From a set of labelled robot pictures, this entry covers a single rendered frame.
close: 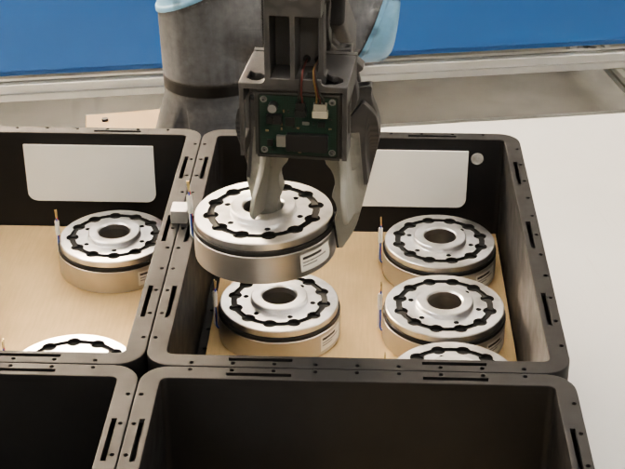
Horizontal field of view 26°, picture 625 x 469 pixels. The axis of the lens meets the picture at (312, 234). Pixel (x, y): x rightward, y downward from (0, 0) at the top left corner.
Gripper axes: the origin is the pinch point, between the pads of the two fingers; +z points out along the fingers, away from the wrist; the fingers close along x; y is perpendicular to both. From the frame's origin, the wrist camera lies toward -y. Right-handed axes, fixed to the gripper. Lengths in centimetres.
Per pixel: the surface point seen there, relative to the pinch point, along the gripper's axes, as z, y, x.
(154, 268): 6.7, -3.2, -12.7
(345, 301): 16.7, -16.5, 0.9
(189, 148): 6.7, -25.2, -14.8
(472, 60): 70, -211, 9
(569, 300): 30, -41, 23
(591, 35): 65, -220, 36
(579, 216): 30, -61, 24
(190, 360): 6.7, 9.0, -7.2
